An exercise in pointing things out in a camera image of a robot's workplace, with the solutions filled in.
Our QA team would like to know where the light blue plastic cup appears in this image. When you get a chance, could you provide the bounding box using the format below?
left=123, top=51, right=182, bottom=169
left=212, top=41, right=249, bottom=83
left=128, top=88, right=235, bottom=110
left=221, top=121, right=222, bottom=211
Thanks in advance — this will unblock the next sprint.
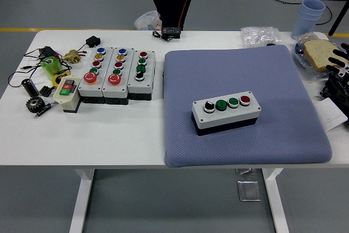
left=298, top=8, right=324, bottom=21
left=300, top=0, right=326, bottom=15
left=291, top=11, right=321, bottom=40

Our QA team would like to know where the black cylindrical capacitor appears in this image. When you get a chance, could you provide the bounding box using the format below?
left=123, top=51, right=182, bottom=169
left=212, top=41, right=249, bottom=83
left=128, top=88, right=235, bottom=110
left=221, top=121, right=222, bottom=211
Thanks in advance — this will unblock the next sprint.
left=21, top=78, right=40, bottom=98

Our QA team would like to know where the large metal floor plate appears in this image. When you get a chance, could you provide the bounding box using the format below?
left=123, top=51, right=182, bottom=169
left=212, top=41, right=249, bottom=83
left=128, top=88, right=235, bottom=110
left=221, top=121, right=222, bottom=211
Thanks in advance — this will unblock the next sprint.
left=236, top=180, right=262, bottom=202

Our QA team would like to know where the yellow tape roll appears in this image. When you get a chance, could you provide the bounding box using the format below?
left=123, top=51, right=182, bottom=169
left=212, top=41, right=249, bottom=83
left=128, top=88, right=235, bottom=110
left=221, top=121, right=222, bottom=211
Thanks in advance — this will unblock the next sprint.
left=52, top=70, right=71, bottom=89

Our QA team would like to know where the clear bag of small parts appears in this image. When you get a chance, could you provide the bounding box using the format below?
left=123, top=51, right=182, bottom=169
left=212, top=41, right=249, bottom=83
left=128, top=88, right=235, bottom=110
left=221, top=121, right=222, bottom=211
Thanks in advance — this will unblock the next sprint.
left=240, top=26, right=282, bottom=49

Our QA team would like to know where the black cable with plug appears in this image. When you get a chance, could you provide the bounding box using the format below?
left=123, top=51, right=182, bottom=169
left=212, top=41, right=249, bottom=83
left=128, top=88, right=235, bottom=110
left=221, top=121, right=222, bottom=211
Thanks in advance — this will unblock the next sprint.
left=7, top=63, right=44, bottom=88

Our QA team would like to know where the white table leg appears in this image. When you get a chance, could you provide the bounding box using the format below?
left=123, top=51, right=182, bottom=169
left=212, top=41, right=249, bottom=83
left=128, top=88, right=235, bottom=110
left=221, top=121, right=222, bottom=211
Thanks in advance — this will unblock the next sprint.
left=262, top=168, right=290, bottom=233
left=68, top=169, right=95, bottom=233

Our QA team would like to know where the small metal floor plate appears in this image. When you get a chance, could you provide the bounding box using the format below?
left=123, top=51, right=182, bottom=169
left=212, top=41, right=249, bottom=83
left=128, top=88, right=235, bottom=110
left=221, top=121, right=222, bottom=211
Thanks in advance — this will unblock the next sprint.
left=235, top=168, right=257, bottom=176

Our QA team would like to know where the black metal pen tool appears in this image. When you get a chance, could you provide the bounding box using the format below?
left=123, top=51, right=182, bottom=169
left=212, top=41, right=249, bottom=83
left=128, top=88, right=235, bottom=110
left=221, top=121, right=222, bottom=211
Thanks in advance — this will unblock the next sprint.
left=33, top=101, right=59, bottom=119

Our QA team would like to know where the five-button emergency stop box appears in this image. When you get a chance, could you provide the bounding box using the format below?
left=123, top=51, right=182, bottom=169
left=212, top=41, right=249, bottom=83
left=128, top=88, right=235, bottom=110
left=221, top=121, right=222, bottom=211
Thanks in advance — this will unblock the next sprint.
left=78, top=46, right=114, bottom=105
left=101, top=46, right=135, bottom=105

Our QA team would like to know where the black servo motor with wires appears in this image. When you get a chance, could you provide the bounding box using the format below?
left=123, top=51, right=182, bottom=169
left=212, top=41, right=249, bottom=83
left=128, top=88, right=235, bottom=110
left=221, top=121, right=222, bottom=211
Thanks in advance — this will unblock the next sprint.
left=75, top=35, right=101, bottom=53

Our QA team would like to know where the black digital meter with cable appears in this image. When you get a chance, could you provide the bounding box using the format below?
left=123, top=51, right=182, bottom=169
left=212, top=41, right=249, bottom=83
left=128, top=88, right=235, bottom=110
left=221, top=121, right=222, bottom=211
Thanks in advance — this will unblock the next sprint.
left=152, top=26, right=183, bottom=44

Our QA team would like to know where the small black electronic module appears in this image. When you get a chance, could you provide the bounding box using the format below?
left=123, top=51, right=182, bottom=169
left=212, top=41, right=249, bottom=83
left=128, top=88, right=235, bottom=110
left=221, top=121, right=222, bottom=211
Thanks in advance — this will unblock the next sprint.
left=39, top=46, right=56, bottom=59

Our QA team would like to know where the slice of bread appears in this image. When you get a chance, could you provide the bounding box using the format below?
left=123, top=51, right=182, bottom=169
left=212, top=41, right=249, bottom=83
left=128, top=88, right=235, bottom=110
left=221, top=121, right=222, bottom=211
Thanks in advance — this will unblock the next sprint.
left=303, top=39, right=349, bottom=73

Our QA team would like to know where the clear plastic bread bag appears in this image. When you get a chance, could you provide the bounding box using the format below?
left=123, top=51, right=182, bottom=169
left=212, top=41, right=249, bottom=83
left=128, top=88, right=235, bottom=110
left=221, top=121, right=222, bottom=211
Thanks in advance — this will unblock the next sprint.
left=293, top=32, right=349, bottom=81

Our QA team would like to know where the black metal gear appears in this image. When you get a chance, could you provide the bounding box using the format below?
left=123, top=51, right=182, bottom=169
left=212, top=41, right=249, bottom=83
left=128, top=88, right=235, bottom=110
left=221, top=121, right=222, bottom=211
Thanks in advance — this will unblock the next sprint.
left=25, top=97, right=46, bottom=113

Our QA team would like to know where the green cylinder roll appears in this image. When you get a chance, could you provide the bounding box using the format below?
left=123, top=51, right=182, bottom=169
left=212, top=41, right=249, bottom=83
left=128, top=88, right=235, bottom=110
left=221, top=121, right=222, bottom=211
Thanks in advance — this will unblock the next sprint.
left=40, top=56, right=63, bottom=80

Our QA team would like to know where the white plastic bag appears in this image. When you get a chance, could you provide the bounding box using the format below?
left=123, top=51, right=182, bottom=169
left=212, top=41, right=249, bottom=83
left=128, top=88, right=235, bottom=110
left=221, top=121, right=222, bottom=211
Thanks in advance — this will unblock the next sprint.
left=134, top=10, right=164, bottom=31

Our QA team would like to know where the black slanted pole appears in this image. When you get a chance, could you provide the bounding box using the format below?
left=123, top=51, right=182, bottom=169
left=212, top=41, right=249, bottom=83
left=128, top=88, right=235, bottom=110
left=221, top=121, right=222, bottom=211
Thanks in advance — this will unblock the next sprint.
left=328, top=0, right=349, bottom=37

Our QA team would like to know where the black metal machine part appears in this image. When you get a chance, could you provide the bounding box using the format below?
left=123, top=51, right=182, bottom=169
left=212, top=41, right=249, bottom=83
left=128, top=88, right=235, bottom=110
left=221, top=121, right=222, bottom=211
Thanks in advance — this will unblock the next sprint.
left=320, top=73, right=349, bottom=113

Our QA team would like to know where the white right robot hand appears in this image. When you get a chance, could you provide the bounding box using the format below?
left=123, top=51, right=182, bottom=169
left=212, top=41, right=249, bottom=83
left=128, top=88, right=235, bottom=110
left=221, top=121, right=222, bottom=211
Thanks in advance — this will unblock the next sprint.
left=326, top=42, right=349, bottom=77

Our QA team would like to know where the black finned heat sink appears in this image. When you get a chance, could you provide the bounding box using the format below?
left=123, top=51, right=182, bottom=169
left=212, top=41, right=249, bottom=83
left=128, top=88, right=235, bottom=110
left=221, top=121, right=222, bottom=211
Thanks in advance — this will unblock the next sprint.
left=39, top=85, right=56, bottom=98

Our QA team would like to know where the blue-grey quilted mat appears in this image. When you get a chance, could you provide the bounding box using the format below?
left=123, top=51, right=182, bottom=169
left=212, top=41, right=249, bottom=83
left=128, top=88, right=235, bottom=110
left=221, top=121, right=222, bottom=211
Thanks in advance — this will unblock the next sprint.
left=163, top=45, right=333, bottom=169

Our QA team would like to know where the cream red-green switch box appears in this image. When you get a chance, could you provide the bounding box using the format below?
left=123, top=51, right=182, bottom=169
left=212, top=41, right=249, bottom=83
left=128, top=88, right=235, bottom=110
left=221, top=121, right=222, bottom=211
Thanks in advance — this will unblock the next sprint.
left=52, top=76, right=82, bottom=113

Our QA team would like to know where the four-button control box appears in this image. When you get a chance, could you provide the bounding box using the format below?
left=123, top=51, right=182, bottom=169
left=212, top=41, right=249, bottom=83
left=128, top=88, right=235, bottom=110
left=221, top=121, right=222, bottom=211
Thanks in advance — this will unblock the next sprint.
left=127, top=50, right=157, bottom=101
left=191, top=91, right=262, bottom=137

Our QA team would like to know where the brass valve fitting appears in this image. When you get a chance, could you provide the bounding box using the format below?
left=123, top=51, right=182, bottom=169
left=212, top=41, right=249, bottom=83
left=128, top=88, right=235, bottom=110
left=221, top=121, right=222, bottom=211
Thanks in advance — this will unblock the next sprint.
left=60, top=49, right=82, bottom=64

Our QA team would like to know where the white card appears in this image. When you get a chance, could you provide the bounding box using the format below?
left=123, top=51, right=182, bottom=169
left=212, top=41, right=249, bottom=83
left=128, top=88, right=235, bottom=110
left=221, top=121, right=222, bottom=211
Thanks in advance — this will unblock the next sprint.
left=317, top=98, right=349, bottom=132

